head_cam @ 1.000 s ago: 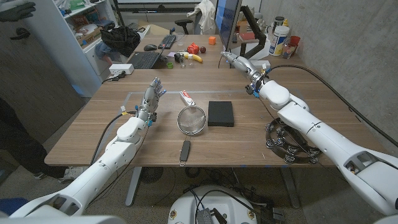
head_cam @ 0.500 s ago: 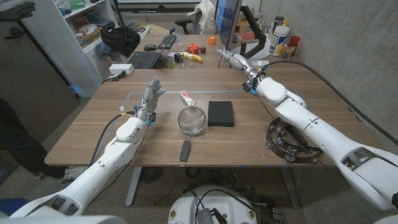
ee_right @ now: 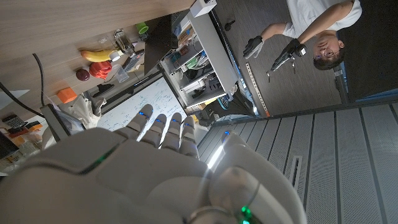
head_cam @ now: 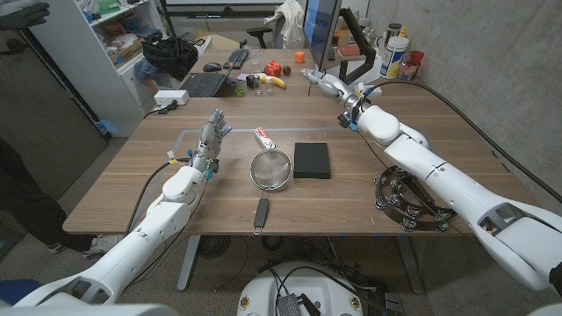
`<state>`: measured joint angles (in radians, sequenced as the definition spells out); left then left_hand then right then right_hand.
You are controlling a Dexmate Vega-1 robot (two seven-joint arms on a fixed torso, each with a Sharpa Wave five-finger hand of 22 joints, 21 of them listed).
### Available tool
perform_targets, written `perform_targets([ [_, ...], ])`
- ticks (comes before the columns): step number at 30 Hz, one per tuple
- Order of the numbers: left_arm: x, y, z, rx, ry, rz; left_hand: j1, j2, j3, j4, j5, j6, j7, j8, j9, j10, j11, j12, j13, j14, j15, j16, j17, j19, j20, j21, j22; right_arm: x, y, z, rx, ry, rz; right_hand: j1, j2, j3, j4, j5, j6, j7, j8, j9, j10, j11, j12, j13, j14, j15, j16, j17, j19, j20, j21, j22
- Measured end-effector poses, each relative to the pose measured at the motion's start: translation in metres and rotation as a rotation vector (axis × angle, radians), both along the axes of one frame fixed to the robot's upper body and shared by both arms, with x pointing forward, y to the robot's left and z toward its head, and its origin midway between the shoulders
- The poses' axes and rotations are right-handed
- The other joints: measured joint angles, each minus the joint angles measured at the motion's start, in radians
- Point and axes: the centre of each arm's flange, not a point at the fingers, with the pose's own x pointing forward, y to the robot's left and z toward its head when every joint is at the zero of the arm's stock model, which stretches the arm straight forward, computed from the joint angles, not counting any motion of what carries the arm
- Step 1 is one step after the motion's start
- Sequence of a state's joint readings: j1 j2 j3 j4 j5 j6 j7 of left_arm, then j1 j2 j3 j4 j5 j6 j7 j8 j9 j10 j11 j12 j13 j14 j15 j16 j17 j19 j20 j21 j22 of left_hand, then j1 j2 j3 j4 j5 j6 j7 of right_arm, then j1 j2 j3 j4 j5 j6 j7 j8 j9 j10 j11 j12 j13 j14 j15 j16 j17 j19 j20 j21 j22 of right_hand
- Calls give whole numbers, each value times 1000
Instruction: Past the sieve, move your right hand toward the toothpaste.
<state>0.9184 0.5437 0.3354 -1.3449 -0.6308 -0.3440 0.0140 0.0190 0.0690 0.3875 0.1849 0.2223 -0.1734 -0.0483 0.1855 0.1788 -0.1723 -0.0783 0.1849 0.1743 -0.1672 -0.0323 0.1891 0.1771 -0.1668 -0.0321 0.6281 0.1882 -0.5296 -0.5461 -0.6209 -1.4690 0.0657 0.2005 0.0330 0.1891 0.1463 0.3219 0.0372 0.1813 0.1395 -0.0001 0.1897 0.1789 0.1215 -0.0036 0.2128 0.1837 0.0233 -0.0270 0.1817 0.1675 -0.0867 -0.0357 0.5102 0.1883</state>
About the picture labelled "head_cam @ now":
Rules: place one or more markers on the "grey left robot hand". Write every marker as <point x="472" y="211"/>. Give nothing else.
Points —
<point x="210" y="140"/>

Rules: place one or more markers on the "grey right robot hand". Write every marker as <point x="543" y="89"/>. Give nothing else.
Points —
<point x="331" y="85"/>

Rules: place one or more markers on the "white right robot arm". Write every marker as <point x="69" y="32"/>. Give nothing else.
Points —
<point x="439" y="175"/>

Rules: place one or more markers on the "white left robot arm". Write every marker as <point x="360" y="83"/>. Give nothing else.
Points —
<point x="131" y="250"/>

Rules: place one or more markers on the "red white toothpaste box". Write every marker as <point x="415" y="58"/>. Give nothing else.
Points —
<point x="263" y="139"/>

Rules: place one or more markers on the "red book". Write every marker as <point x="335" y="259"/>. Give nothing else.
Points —
<point x="349" y="50"/>

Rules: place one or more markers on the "orange cube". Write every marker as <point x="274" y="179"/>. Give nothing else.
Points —
<point x="299" y="57"/>

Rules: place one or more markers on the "white flat box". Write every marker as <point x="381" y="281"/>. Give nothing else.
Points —
<point x="374" y="91"/>

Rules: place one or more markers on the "dark red ball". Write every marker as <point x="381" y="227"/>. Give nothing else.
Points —
<point x="286" y="70"/>

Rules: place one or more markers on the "yellow banana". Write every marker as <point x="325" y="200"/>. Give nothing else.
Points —
<point x="277" y="81"/>

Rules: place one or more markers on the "black laptop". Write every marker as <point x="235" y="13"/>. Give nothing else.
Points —
<point x="204" y="84"/>

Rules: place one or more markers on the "small green cup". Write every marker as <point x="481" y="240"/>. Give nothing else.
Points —
<point x="239" y="92"/>

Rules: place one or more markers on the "white power strip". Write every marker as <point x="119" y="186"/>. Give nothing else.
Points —
<point x="170" y="97"/>

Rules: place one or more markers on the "computer monitor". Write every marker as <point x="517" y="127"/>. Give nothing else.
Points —
<point x="320" y="26"/>

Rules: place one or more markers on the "red toy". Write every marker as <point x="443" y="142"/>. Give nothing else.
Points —
<point x="272" y="69"/>

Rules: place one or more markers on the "white canister blue label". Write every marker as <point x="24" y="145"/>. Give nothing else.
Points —
<point x="393" y="57"/>

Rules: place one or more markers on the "small clear glass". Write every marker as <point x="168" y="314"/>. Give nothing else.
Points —
<point x="257" y="90"/>

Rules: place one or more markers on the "small black device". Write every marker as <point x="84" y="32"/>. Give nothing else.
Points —
<point x="251" y="81"/>

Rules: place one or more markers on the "black computer mouse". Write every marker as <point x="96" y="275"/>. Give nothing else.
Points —
<point x="212" y="67"/>

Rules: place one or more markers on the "white jacket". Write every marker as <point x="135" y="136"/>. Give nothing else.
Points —
<point x="290" y="22"/>

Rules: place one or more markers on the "clear plastic jar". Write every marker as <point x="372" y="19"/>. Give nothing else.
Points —
<point x="406" y="71"/>

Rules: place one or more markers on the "black foam block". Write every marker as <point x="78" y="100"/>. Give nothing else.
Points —
<point x="311" y="160"/>

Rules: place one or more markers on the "bottle with black lid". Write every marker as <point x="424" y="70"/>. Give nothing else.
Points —
<point x="392" y="31"/>

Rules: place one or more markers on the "black keyboard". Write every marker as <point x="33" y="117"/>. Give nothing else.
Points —
<point x="236" y="58"/>

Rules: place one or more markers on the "yellow bottle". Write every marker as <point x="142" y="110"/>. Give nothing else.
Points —
<point x="403" y="33"/>

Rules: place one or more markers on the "black bag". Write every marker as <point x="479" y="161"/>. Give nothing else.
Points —
<point x="171" y="57"/>

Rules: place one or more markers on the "grey keyboard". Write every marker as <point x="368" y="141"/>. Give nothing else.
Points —
<point x="193" y="38"/>

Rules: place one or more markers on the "black round floor fan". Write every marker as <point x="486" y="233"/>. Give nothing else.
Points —
<point x="214" y="246"/>

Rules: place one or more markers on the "cardboard box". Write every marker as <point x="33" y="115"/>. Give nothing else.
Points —
<point x="125" y="52"/>

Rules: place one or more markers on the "grey table leg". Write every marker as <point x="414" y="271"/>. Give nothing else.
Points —
<point x="188" y="263"/>
<point x="410" y="265"/>

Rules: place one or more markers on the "black tambourine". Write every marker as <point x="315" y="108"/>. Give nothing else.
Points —
<point x="386" y="206"/>

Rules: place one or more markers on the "white shelf cabinet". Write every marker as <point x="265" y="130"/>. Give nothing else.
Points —
<point x="79" y="48"/>

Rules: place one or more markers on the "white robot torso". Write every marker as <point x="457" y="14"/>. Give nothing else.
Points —
<point x="303" y="285"/>

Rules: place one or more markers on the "person in dark clothes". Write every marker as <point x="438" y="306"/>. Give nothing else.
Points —
<point x="26" y="202"/>

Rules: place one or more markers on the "black glove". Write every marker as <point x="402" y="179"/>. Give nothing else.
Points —
<point x="26" y="16"/>

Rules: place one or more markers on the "blue fabric item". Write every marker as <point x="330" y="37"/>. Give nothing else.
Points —
<point x="15" y="290"/>

